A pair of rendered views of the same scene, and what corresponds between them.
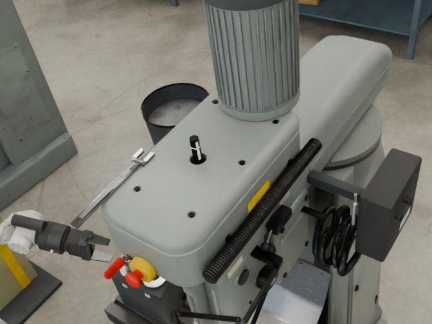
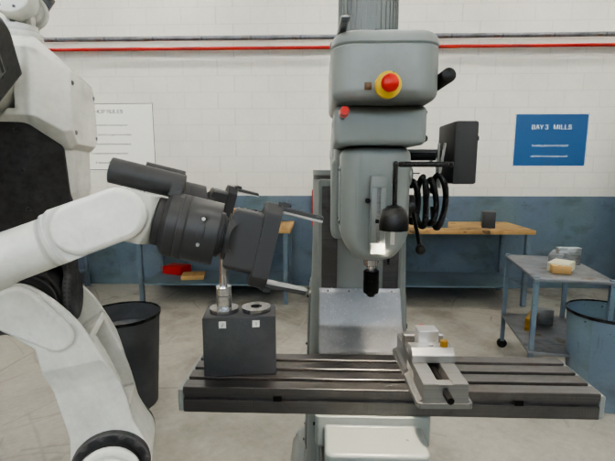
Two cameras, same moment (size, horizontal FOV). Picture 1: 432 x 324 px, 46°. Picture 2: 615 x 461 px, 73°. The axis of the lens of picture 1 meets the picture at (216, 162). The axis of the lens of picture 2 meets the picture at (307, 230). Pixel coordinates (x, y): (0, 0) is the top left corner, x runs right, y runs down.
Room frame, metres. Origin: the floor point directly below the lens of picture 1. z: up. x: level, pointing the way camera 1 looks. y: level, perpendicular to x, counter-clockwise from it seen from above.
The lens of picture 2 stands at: (0.01, 0.99, 1.57)
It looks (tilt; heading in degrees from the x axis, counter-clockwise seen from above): 9 degrees down; 320
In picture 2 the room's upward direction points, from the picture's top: straight up
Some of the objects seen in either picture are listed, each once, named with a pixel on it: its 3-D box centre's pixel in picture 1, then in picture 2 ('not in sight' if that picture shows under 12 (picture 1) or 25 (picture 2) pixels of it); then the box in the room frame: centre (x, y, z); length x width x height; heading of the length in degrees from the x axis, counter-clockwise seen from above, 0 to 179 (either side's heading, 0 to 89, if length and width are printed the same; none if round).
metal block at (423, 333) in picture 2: not in sight; (426, 337); (0.71, -0.09, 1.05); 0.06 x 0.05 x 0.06; 49
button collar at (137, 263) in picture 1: (142, 269); (387, 85); (0.66, 0.19, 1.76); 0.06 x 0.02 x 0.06; 48
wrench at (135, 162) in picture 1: (112, 187); (340, 33); (0.78, 0.22, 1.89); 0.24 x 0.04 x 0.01; 140
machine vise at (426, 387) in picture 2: not in sight; (427, 359); (0.69, -0.07, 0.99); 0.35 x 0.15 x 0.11; 139
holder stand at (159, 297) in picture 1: (149, 287); (241, 337); (1.11, 0.33, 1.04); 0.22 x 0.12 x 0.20; 55
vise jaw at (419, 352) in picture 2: not in sight; (430, 352); (0.67, -0.05, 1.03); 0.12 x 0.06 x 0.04; 49
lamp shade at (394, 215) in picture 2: not in sight; (393, 217); (0.65, 0.16, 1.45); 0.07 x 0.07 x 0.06
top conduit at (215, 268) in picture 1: (266, 202); (425, 91); (0.75, -0.09, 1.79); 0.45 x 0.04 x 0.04; 138
